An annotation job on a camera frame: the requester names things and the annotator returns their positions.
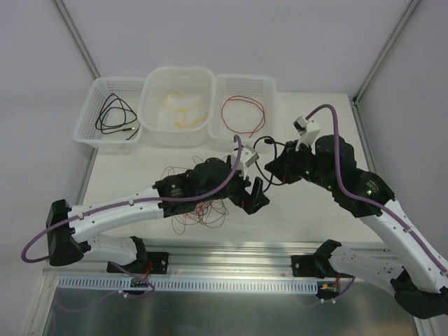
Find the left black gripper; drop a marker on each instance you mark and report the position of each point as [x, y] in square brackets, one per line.
[243, 191]

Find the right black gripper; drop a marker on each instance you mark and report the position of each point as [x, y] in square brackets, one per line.
[286, 162]

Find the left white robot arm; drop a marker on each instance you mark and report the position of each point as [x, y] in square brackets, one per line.
[79, 232]

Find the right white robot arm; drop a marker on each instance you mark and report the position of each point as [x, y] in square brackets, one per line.
[418, 281]

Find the right white perforated basket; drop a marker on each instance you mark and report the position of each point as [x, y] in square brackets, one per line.
[244, 105]

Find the white perforated basket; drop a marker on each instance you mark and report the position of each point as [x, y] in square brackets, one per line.
[244, 105]
[108, 118]

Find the middle white plastic tub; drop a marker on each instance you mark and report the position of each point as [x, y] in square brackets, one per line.
[176, 105]

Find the left white perforated basket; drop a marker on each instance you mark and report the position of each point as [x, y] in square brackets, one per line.
[108, 118]

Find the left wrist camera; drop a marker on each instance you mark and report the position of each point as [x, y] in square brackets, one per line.
[248, 157]

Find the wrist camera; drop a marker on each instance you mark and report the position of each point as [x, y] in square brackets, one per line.
[248, 157]
[308, 131]

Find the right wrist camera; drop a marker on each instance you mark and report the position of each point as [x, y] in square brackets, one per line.
[308, 131]

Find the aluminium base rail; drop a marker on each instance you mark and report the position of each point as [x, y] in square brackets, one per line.
[168, 258]

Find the white slotted cable duct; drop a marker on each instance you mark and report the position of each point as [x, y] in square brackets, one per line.
[189, 285]

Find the right aluminium frame post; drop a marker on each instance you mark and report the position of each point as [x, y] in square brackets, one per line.
[385, 50]

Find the aluminium frame post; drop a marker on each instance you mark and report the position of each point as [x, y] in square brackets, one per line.
[76, 37]
[385, 50]

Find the left aluminium frame post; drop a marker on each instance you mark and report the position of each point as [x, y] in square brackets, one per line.
[76, 37]

